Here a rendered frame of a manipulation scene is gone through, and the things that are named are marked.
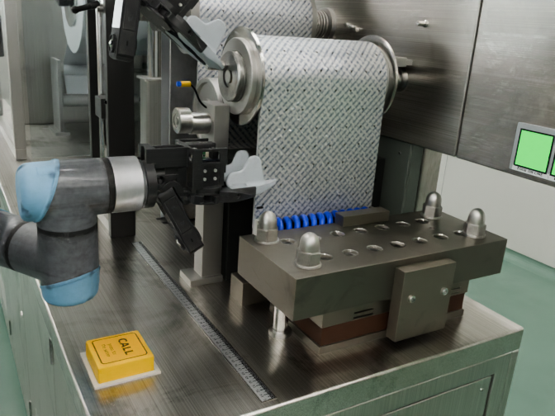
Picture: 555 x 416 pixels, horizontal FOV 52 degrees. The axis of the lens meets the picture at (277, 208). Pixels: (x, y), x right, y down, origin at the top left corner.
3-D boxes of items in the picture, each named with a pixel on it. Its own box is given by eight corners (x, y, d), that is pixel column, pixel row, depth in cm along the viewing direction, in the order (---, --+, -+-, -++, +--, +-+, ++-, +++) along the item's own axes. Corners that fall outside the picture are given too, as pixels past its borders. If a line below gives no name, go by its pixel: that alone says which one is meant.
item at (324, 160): (252, 227, 89) (258, 110, 84) (368, 212, 101) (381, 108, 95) (253, 229, 89) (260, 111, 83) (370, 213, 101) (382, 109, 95)
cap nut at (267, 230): (249, 237, 83) (251, 208, 82) (271, 234, 85) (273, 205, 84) (261, 246, 80) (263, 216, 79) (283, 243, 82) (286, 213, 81)
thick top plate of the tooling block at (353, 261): (237, 272, 85) (239, 235, 83) (429, 238, 105) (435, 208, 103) (292, 322, 72) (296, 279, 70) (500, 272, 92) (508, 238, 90)
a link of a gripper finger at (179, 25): (211, 45, 79) (164, -1, 75) (205, 54, 79) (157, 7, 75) (200, 44, 83) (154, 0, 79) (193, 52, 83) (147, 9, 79)
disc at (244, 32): (218, 118, 95) (220, 26, 91) (220, 118, 95) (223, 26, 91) (260, 132, 83) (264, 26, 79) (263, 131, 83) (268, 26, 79)
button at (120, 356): (85, 356, 74) (84, 339, 73) (138, 344, 78) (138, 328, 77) (98, 385, 68) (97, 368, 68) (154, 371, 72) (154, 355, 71)
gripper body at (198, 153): (233, 148, 79) (149, 153, 73) (230, 206, 81) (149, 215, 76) (211, 137, 85) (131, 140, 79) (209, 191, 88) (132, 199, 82)
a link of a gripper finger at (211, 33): (249, 44, 84) (205, -2, 79) (225, 76, 83) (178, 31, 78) (240, 44, 86) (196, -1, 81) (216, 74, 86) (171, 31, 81)
